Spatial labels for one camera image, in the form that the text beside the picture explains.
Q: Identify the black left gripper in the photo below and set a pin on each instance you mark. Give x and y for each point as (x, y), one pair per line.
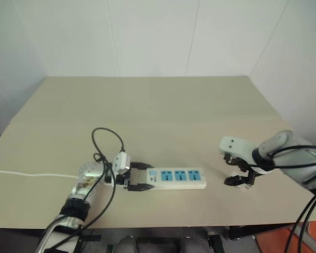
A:
(125, 179)

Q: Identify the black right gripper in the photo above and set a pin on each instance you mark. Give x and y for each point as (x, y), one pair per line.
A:
(248, 170)

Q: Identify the white power strip blue sockets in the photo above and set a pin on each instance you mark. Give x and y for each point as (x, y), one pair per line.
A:
(177, 179)

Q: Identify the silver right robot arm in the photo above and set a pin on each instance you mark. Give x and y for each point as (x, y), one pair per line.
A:
(300, 159)

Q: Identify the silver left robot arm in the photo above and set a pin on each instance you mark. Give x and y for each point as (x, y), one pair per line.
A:
(87, 179)

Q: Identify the dark grey rounded shape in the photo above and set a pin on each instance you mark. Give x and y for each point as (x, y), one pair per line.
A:
(127, 245)

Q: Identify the black clamp under table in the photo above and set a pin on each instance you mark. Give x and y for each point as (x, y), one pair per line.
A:
(215, 241)

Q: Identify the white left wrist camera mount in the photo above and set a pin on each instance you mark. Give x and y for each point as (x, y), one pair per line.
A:
(121, 163)

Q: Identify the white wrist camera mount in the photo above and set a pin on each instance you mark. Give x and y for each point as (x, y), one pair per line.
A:
(121, 163)
(234, 145)

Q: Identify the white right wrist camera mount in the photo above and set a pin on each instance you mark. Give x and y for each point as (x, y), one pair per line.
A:
(234, 145)

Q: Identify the black table frame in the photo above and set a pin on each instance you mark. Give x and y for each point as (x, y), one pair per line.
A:
(252, 230)

